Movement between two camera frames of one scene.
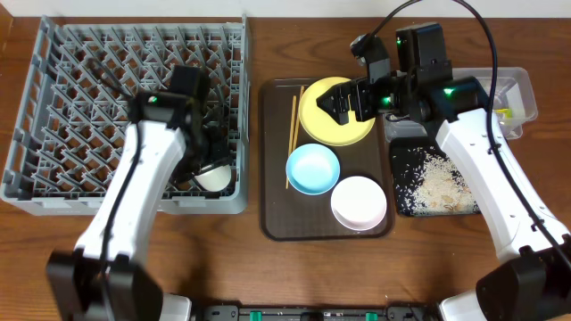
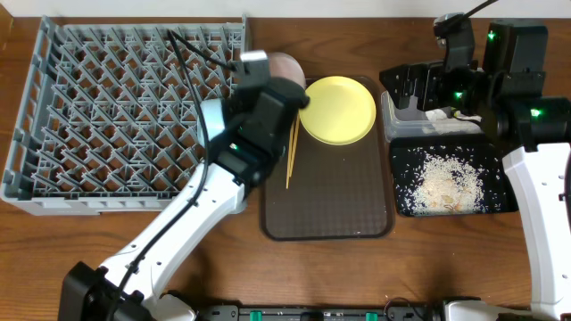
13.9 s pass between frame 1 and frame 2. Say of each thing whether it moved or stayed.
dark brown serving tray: stayed
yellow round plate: stayed
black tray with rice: stayed
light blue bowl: moved
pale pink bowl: moved
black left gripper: moved
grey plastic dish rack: stayed
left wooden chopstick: stayed
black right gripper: moved
